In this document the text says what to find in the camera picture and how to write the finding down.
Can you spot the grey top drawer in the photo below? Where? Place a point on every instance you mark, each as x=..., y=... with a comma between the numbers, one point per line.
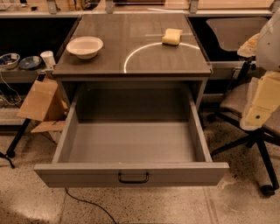
x=132, y=128

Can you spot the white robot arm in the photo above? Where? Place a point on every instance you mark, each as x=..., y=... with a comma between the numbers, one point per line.
x=263, y=97

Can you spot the grey cabinet with dark top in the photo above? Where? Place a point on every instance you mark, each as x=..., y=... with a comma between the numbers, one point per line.
x=133, y=49

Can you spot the yellow sponge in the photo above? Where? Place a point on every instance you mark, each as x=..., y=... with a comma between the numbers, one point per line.
x=172, y=37

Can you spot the white bowl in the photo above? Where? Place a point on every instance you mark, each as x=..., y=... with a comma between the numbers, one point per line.
x=84, y=48

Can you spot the brown cardboard box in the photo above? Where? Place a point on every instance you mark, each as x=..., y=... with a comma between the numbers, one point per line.
x=44, y=104

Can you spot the white paper cup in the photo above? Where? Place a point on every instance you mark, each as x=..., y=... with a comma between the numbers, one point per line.
x=47, y=57

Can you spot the black office chair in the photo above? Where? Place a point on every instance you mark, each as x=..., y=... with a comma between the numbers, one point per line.
x=231, y=110

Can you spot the grey side shelf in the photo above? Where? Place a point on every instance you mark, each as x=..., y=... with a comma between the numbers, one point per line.
x=22, y=76

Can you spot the black tripod stand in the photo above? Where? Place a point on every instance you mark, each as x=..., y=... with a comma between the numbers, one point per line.
x=19, y=129

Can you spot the blue patterned bowl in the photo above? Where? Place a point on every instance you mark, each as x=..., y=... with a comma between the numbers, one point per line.
x=9, y=60

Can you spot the black top drawer handle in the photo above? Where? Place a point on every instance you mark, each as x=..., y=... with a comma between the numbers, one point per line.
x=133, y=178

